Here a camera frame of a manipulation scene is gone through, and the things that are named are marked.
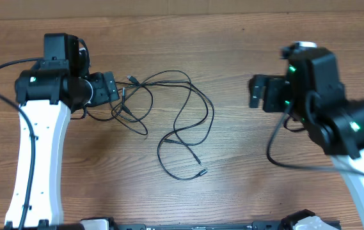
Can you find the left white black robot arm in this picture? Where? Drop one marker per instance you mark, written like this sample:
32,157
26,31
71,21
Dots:
47,94

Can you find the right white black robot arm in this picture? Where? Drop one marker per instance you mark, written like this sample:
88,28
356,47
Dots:
311,93

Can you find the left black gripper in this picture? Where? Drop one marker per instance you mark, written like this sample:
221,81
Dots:
105,87

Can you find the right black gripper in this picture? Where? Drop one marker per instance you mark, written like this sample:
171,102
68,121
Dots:
270,89

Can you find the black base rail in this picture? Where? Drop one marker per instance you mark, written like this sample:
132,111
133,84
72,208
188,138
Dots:
304,219

